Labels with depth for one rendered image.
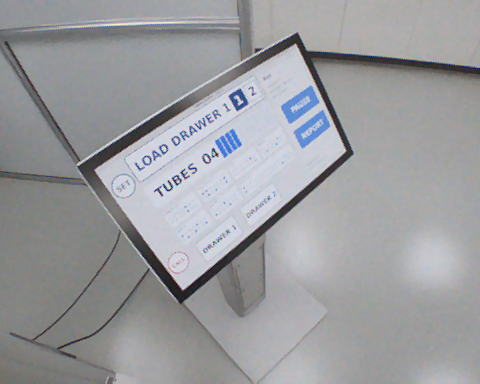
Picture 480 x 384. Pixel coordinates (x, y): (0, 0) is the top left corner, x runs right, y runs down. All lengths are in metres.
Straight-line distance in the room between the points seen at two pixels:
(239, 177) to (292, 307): 1.04
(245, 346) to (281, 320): 0.19
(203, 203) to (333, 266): 1.19
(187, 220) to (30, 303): 1.50
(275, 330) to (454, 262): 0.97
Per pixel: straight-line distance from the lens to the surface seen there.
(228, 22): 1.17
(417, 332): 1.76
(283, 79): 0.74
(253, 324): 1.59
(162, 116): 0.61
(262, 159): 0.69
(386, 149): 2.25
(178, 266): 0.65
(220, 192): 0.65
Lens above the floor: 1.59
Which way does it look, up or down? 55 degrees down
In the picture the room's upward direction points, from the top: 7 degrees counter-clockwise
